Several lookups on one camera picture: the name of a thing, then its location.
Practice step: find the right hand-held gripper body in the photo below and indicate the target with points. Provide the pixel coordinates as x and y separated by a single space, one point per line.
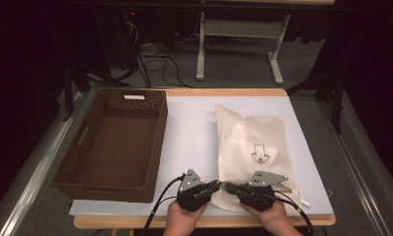
260 193

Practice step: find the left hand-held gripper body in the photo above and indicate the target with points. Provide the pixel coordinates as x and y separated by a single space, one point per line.
191 193

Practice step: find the brown woven basket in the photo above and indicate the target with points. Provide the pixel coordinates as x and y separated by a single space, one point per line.
119 147

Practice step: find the person's left hand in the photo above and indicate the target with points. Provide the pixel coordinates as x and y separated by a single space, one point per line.
183 219

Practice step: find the person's right hand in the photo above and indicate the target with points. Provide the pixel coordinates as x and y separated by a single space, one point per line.
273 218

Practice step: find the white table mat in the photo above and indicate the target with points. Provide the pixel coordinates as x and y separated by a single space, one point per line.
188 131

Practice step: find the black tripod stand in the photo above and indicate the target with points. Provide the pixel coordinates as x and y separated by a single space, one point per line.
76 78
335 88

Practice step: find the black computer tower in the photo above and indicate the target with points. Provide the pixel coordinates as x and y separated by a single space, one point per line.
130 36

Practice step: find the aluminium rail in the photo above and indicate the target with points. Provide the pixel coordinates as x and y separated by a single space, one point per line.
37 177
355 164

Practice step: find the white desk frame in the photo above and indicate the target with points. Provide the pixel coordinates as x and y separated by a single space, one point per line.
237 29

